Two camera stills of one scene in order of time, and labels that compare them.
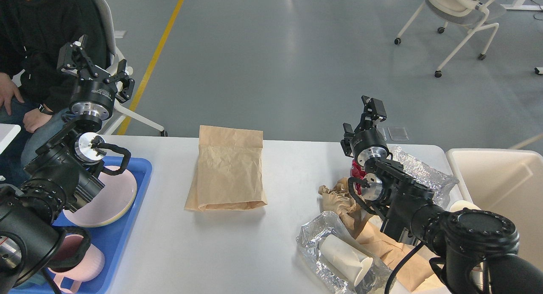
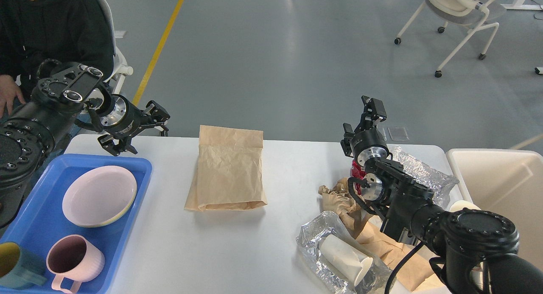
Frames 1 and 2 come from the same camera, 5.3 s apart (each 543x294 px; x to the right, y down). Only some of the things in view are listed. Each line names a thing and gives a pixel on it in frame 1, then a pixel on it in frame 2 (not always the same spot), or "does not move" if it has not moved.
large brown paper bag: [229, 174] does not move
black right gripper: [367, 144] does not move
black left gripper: [92, 97] → [122, 117]
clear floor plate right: [398, 133] does not move
